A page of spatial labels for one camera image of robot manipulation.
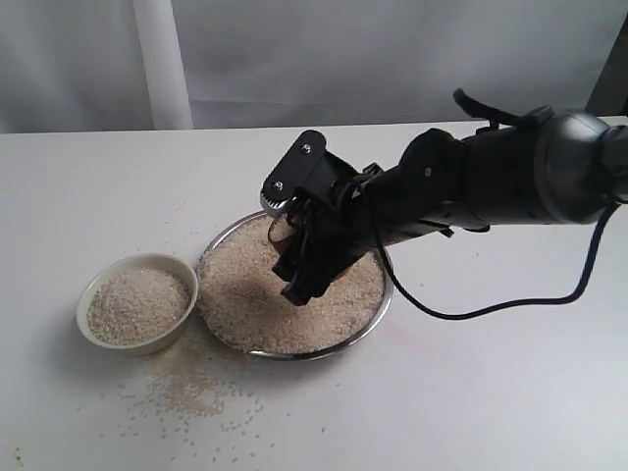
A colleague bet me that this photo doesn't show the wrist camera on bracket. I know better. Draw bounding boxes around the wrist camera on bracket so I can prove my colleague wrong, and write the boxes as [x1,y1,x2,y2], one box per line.
[260,130,327,218]

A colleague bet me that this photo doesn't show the dark object at right edge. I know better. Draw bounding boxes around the dark object at right edge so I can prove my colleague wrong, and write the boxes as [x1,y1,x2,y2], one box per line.
[586,36,627,116]

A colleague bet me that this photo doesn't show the black cable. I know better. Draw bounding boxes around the black cable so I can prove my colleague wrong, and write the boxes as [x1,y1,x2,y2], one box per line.
[372,205,614,321]

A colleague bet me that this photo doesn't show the small white ceramic bowl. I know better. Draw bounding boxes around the small white ceramic bowl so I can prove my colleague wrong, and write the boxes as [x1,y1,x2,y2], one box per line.
[76,253,198,355]

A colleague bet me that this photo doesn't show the large steel rice plate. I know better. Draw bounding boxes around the large steel rice plate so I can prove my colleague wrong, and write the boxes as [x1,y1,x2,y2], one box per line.
[195,212,393,361]

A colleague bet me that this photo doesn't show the spilled rice grains on table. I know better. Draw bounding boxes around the spilled rice grains on table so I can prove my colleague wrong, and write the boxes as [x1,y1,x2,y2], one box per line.
[78,195,335,443]

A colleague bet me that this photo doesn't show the white pole behind table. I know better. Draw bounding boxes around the white pole behind table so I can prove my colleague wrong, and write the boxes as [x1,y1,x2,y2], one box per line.
[132,0,193,131]

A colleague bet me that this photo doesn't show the brown wooden cup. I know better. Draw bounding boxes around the brown wooden cup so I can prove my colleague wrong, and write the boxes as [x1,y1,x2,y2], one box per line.
[268,217,367,289]

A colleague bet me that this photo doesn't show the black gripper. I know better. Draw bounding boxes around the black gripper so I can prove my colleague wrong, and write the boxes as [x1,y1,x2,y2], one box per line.
[271,161,393,305]

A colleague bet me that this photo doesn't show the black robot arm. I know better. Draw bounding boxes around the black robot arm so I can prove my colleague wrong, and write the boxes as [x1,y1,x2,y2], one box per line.
[260,90,627,305]

